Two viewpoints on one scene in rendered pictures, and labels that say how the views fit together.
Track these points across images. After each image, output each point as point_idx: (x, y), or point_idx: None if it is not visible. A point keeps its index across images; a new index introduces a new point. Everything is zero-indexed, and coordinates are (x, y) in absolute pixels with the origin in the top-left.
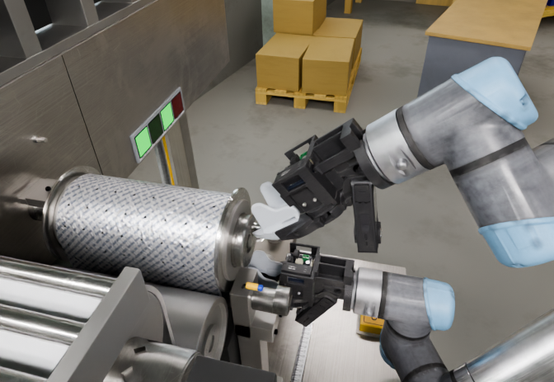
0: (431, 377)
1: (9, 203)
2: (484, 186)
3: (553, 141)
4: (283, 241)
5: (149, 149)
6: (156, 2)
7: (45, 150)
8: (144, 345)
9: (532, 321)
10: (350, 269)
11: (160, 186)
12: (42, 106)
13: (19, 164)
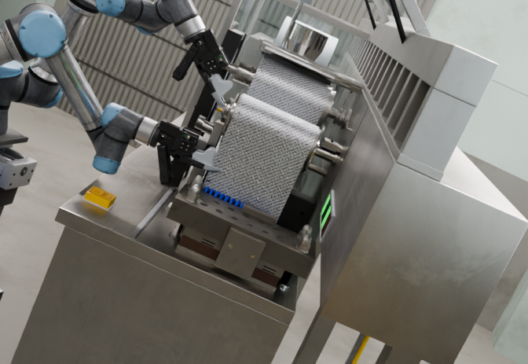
0: None
1: (342, 144)
2: None
3: (139, 0)
4: (185, 196)
5: (320, 217)
6: (376, 126)
7: (348, 140)
8: (252, 68)
9: (81, 84)
10: (163, 119)
11: (277, 111)
12: (358, 120)
13: (349, 134)
